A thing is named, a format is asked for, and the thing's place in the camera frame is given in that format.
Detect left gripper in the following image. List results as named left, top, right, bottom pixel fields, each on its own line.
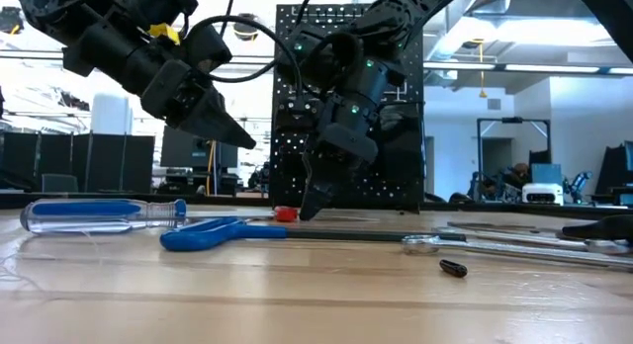
left=141, top=59, right=257, bottom=150

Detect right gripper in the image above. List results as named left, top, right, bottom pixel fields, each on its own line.
left=274, top=94, right=380, bottom=221

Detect red handled screwdriver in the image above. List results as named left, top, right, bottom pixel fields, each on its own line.
left=273, top=206, right=300, bottom=223

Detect blue clear handled screwdriver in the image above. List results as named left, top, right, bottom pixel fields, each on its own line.
left=19, top=198, right=188, bottom=235

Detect black computer monitor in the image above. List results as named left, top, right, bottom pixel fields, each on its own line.
left=160, top=125, right=239, bottom=170

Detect tall black pegboard bin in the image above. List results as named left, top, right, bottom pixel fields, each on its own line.
left=375, top=101, right=424, bottom=200

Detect yellow tape tag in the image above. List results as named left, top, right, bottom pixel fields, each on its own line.
left=146, top=22, right=182, bottom=45

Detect white cylinder column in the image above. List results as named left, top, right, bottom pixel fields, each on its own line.
left=90, top=92, right=134, bottom=135

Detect chrome combination wrench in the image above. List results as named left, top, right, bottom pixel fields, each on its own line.
left=432, top=226, right=633, bottom=255
left=401, top=233, right=633, bottom=272

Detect black perforated pegboard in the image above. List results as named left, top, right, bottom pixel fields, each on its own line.
left=269, top=2, right=425, bottom=212

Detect black partition panels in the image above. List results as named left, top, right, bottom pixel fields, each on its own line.
left=0, top=130, right=155, bottom=195

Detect small black bit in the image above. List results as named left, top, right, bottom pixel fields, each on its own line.
left=438, top=258, right=469, bottom=280

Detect dark grey box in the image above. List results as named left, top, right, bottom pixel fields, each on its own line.
left=42, top=173, right=79, bottom=194

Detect yellow ceiling pendant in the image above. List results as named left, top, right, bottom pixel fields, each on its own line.
left=475, top=37, right=489, bottom=99

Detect white box device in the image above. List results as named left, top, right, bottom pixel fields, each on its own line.
left=521, top=182, right=565, bottom=206

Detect light blue screen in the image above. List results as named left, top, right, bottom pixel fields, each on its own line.
left=531, top=163, right=563, bottom=185

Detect ceiling light strip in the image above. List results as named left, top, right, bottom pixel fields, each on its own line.
left=422, top=61, right=633, bottom=74

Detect black equipment rack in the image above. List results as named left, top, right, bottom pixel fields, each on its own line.
left=592, top=140, right=633, bottom=207

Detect yellow hanging cable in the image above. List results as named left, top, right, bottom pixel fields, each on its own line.
left=206, top=139, right=219, bottom=196

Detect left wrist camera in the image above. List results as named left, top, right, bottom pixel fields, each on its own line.
left=185, top=22, right=233, bottom=74

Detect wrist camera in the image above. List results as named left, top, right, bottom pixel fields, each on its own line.
left=276, top=32, right=347, bottom=91
left=185, top=22, right=233, bottom=74

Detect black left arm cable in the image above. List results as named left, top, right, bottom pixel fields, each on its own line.
left=185, top=15, right=306, bottom=106

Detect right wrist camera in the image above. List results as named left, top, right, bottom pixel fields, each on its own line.
left=276, top=32, right=347, bottom=91

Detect white hook rail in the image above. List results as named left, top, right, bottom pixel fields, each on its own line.
left=290, top=5, right=370, bottom=19

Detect black metal frame stand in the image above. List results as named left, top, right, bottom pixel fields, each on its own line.
left=477, top=117, right=552, bottom=167

